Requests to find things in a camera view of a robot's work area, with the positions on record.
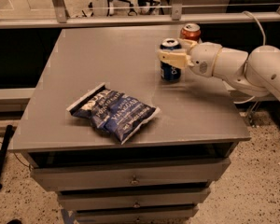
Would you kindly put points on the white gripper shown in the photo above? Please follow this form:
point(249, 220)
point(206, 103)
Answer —
point(204, 60)

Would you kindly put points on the blue pepsi can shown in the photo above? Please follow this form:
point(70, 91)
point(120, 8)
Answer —
point(168, 72)

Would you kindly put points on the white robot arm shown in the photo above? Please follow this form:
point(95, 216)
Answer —
point(256, 73)

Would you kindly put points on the orange soda can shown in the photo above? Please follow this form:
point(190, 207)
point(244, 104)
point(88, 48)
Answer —
point(190, 31)

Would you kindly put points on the blue chips bag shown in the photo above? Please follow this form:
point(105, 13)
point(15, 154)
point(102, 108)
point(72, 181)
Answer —
point(113, 112)

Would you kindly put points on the grey metal railing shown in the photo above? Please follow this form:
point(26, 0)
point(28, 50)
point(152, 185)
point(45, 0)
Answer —
point(17, 14)

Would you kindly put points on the grey drawer cabinet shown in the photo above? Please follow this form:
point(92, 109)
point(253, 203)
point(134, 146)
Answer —
point(165, 169)

